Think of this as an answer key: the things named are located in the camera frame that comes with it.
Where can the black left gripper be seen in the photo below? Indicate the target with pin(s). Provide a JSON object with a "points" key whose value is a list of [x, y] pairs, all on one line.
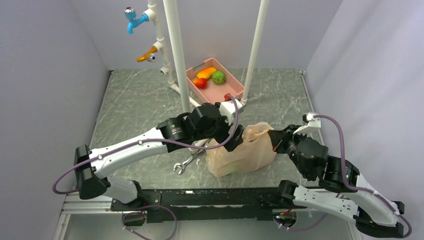
{"points": [[237, 140]]}

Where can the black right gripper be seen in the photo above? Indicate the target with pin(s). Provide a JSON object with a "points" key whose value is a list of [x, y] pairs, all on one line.
{"points": [[278, 137]]}

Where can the translucent orange plastic bag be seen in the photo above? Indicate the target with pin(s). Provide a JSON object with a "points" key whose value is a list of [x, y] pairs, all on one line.
{"points": [[254, 153]]}

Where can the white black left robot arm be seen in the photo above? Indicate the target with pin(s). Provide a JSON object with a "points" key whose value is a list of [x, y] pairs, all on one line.
{"points": [[95, 168]]}

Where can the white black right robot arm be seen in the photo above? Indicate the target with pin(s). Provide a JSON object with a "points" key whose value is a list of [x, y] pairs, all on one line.
{"points": [[358, 202]]}

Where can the green fake custard apple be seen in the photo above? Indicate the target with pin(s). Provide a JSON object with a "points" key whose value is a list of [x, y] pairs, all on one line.
{"points": [[218, 77]]}

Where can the red fake fruit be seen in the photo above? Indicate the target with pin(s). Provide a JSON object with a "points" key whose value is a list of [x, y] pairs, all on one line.
{"points": [[200, 83]]}

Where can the yellow orange fake mango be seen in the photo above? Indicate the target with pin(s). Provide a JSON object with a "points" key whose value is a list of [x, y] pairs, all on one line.
{"points": [[206, 73]]}

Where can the silver open-end wrench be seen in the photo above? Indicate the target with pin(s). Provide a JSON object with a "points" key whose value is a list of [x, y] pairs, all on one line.
{"points": [[195, 153]]}

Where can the pink perforated plastic basket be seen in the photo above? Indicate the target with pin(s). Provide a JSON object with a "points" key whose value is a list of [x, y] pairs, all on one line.
{"points": [[214, 92]]}

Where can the orange brass faucet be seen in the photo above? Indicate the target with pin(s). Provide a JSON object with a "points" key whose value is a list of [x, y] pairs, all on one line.
{"points": [[148, 56]]}

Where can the blue plastic faucet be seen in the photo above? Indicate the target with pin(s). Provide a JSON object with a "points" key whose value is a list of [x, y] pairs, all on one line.
{"points": [[133, 20]]}

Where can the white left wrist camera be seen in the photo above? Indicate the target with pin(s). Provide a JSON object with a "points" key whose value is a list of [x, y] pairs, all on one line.
{"points": [[228, 109]]}

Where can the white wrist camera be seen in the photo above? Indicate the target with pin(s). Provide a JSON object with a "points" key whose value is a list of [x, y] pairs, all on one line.
{"points": [[312, 123], [228, 109]]}

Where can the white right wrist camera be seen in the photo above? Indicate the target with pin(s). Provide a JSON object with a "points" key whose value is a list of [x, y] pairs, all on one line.
{"points": [[312, 123]]}

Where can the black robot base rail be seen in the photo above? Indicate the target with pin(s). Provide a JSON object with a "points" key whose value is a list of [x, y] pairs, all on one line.
{"points": [[260, 203]]}

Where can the white PVC pipe frame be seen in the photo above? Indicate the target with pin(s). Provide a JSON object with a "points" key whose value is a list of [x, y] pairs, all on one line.
{"points": [[174, 30]]}

